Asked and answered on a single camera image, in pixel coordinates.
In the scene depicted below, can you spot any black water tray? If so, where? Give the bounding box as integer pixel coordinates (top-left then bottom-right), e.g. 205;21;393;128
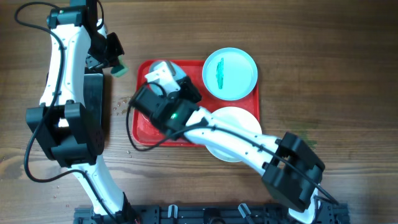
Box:
46;71;104;125

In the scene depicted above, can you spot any red plastic tray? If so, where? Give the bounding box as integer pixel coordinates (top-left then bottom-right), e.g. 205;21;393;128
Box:
130;60;260;146

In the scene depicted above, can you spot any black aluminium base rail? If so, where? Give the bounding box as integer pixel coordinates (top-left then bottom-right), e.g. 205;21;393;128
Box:
73;202;351;224

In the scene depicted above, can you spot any green yellow sponge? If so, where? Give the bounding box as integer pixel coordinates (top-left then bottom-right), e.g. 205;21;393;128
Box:
110;55;129;78

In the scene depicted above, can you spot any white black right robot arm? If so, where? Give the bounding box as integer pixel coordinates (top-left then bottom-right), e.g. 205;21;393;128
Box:
131;61;325;223

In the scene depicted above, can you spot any light blue plate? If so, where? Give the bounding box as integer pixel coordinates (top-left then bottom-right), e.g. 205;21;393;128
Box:
145;60;187;94
202;47;258;101

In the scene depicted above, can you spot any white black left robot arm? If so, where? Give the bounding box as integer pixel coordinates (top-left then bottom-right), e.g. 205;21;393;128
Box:
26;1;137;223

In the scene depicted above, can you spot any white plate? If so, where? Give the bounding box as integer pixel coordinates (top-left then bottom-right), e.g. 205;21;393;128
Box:
206;106;262;162

